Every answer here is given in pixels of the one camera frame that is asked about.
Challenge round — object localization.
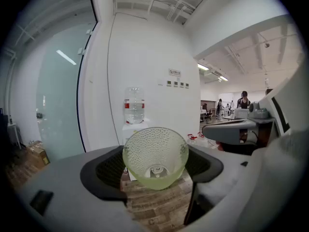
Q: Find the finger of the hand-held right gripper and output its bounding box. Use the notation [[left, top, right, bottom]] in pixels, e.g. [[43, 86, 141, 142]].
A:
[[202, 119, 257, 145]]

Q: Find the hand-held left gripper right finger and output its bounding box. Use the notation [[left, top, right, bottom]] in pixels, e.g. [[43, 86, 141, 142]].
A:
[[183, 129, 309, 232]]

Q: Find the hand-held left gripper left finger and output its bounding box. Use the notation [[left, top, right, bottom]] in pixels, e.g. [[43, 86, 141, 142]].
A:
[[14, 145, 148, 232]]

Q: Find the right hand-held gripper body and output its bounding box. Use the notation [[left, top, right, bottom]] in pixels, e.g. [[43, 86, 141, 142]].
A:
[[255, 57, 309, 147]]

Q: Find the green textured glass cup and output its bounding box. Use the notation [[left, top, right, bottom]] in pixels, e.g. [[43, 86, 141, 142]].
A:
[[122, 127, 189, 190]]

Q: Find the white water dispenser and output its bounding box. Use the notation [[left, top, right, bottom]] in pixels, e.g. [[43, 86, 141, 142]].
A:
[[122, 119, 150, 181]]

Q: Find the clear water jug right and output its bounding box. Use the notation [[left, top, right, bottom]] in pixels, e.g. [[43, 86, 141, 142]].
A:
[[197, 132, 209, 147]]

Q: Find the clear water jug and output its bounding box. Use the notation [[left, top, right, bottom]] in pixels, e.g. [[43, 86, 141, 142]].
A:
[[187, 133, 199, 146], [197, 132, 209, 147]]

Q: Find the clear water jug left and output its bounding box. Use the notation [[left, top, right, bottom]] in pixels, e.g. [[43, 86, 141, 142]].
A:
[[187, 133, 199, 146]]

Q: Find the large clear water bottle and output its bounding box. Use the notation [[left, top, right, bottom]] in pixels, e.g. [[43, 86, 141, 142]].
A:
[[124, 87, 145, 125]]

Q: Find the person's right hand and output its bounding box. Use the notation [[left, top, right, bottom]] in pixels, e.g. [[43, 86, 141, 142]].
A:
[[216, 140, 257, 156]]

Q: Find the white perforated box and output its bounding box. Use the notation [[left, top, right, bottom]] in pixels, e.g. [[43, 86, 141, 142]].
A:
[[234, 108, 250, 119]]

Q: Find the brown cardboard box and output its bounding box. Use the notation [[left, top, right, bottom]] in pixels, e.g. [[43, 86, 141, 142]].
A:
[[26, 141, 51, 170]]

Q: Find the small white table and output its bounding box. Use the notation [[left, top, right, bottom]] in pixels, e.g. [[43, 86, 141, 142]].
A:
[[7, 122, 22, 150]]

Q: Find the frosted glass partition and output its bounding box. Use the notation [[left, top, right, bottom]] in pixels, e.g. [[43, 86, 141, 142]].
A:
[[36, 23, 97, 159]]

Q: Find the grey gripper camera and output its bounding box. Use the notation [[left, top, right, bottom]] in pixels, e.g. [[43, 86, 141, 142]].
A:
[[248, 101, 270, 119]]

